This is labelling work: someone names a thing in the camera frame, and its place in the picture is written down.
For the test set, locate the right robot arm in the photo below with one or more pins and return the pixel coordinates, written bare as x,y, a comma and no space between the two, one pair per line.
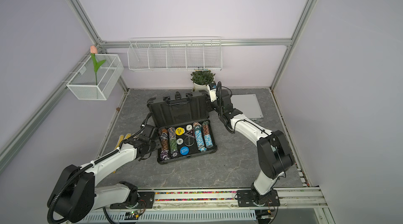
275,156

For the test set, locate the yellow work glove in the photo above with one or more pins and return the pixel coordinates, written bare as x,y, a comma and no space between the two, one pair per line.
123,139

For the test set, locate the yellow round chip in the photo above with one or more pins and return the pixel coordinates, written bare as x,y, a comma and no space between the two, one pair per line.
180,131

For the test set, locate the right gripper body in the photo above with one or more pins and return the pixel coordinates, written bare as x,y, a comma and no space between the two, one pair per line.
219,111

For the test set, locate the pink artificial tulip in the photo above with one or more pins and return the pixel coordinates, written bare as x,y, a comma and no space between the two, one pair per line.
96,64

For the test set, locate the silver aluminium poker case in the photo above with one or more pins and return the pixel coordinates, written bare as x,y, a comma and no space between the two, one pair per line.
249,105

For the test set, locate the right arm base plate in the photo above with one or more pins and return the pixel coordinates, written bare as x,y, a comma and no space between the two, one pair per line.
251,198

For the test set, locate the black plastic poker case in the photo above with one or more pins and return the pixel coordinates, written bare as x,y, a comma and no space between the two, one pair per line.
182,111

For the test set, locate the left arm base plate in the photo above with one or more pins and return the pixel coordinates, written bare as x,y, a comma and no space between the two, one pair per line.
143,200

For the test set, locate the long white wire shelf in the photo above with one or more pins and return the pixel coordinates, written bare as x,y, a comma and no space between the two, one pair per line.
175,54

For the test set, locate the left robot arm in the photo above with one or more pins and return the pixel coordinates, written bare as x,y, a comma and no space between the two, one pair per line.
76,192

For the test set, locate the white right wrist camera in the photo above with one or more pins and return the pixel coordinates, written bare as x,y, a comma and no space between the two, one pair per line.
212,88

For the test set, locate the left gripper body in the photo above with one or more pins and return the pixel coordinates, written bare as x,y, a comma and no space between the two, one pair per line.
153,144

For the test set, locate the white wire basket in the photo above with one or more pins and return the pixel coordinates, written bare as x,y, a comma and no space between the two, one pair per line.
83,84

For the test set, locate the white potted green plant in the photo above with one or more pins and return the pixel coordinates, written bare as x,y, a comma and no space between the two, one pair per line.
202,79

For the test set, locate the blue round chip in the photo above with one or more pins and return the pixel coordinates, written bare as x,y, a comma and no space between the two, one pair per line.
184,151

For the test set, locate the blue white chip stack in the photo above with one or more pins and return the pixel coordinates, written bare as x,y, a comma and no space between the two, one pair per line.
199,137

